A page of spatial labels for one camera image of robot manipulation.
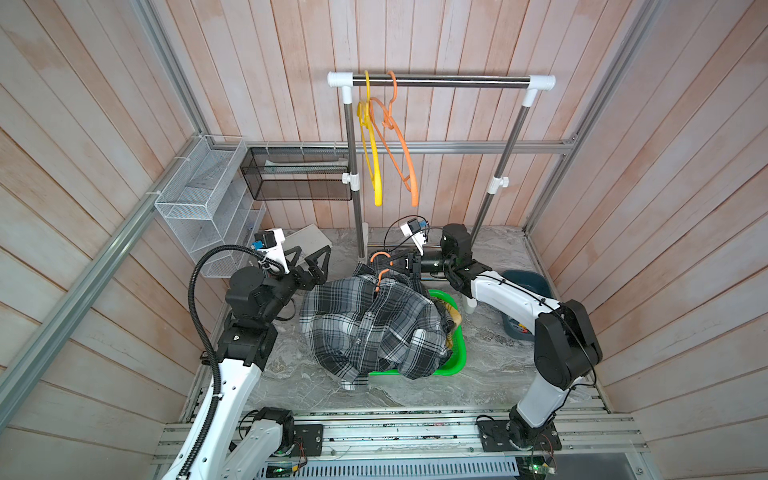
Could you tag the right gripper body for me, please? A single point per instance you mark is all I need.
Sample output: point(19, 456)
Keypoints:
point(417, 263)

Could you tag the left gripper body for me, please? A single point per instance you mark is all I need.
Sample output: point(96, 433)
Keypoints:
point(296, 280)

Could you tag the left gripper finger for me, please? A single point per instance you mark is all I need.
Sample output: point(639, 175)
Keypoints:
point(292, 256)
point(318, 264)

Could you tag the grey plaid shirt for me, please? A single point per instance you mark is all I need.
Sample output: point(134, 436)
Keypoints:
point(344, 322)

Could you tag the yellow plaid shirt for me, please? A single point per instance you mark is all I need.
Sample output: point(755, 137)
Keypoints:
point(453, 322)

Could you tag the yellow plastic hanger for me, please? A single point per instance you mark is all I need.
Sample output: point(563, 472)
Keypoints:
point(370, 150)

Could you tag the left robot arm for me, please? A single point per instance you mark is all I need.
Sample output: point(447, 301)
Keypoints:
point(225, 442)

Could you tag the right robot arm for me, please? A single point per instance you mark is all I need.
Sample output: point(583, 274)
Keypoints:
point(566, 347)

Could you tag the black mesh shelf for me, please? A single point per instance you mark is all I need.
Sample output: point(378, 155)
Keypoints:
point(295, 175)

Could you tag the green plastic basket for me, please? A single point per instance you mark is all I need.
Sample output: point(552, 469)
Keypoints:
point(431, 343)

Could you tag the metal clothes rack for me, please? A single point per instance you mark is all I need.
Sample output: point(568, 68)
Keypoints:
point(347, 81)

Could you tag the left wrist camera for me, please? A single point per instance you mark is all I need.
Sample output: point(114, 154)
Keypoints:
point(269, 244)

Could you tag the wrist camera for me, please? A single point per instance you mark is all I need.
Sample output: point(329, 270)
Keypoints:
point(269, 244)
point(416, 229)

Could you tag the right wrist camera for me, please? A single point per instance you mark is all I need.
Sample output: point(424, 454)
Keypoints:
point(416, 229)

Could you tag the white wire shelf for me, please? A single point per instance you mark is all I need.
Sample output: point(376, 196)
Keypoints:
point(206, 202)

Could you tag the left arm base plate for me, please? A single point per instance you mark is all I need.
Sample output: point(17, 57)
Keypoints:
point(307, 442)

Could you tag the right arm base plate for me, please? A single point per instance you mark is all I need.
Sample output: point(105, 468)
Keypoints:
point(512, 435)

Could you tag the aluminium front rail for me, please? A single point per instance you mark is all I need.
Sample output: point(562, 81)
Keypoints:
point(585, 427)

